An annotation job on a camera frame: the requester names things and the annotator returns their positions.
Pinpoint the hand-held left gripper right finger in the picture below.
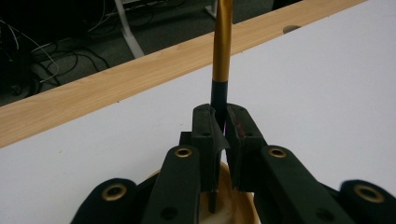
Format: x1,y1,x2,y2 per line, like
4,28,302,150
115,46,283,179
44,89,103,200
225,104,269,191

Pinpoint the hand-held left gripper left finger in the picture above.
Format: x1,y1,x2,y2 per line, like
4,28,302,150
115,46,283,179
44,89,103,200
179,104,231,215

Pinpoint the tan wooden cup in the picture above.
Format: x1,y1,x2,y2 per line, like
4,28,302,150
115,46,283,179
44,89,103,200
148,161,262,224

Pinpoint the black and gold pen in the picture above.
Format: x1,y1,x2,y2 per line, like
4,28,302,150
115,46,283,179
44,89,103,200
210,0,234,133

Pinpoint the white metal desk frame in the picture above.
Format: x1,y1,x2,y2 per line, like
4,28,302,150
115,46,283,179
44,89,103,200
114,0,219,59

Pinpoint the tangle of floor cables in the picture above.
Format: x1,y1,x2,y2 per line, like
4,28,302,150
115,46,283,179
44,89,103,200
0,17,110,94

